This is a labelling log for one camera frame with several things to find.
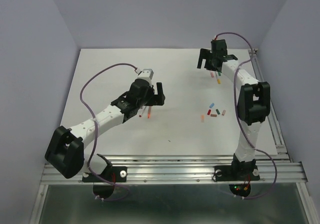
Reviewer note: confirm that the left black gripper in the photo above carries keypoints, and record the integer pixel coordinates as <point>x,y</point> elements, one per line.
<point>156,99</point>

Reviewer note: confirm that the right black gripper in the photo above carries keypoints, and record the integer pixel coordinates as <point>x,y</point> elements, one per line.
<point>205,53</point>

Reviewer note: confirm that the orange highlighter pen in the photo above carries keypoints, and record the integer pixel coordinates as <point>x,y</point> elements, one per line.
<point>149,112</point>

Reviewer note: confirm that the red capped marker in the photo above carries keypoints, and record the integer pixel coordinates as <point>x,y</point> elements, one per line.
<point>142,111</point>

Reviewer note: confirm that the orange highlighter cap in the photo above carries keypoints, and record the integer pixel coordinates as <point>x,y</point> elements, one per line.
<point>202,118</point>

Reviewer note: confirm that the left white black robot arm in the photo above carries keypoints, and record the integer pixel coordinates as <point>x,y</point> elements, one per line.
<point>66,148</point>

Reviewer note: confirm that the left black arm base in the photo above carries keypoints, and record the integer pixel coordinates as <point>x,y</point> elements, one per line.
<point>110,175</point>

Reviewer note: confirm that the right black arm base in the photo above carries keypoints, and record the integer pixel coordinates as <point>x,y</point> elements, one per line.
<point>236,171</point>

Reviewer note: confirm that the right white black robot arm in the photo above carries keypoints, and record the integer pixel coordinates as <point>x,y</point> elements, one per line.
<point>251,96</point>

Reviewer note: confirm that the right side aluminium rail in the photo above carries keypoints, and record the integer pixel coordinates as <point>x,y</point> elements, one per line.
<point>271,119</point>

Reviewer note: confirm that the aluminium rail frame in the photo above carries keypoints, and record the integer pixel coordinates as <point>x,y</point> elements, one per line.
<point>156,170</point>

